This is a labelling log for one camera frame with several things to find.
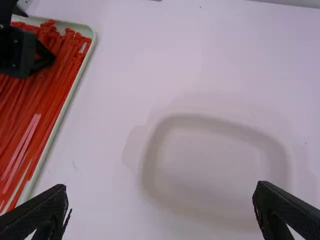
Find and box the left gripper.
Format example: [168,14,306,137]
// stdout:
[0,24,57,79]

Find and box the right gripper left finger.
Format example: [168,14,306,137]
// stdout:
[0,184,73,240]

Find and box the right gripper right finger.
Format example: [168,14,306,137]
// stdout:
[251,180,320,240]

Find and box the pale tray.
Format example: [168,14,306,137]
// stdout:
[0,13,97,216]

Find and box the white dish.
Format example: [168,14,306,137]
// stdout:
[122,109,292,221]

